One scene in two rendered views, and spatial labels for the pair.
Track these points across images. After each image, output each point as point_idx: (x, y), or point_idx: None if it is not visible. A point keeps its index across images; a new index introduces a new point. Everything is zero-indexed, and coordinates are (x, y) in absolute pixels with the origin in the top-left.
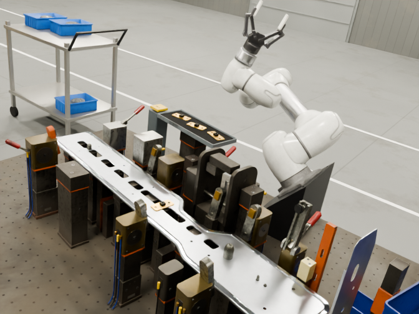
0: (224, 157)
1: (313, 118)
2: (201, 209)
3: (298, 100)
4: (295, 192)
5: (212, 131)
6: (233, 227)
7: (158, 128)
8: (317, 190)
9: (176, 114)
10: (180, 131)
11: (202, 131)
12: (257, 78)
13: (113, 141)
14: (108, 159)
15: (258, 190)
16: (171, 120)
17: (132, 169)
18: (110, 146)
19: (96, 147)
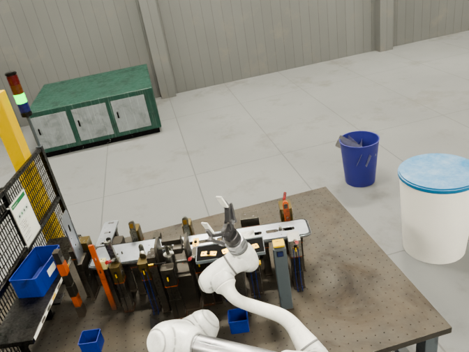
0: (172, 238)
1: (174, 322)
2: (186, 263)
3: (222, 346)
4: (158, 321)
5: (215, 253)
6: None
7: (273, 254)
8: None
9: (256, 246)
10: None
11: (220, 251)
12: (218, 259)
13: (287, 242)
14: (260, 235)
15: (148, 255)
16: (247, 241)
17: None
18: (277, 238)
19: (280, 232)
